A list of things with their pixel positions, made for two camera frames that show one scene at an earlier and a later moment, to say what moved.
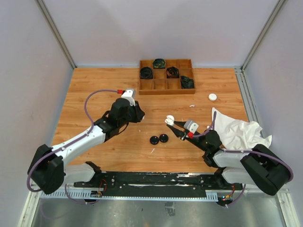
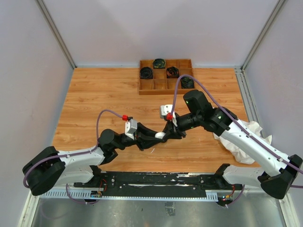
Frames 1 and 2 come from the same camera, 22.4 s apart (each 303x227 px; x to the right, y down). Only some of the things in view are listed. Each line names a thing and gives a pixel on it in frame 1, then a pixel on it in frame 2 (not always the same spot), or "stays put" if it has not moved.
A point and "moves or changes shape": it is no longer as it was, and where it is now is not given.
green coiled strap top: x=159 y=63 stays put
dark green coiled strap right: x=186 y=82 stays put
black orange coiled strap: x=173 y=72 stays put
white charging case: x=212 y=97 moves or changes shape
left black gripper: x=139 y=113 -> x=144 y=137
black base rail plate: x=157 y=184 stays put
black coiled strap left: x=146 y=73 stays put
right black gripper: x=178 y=132 -> x=173 y=134
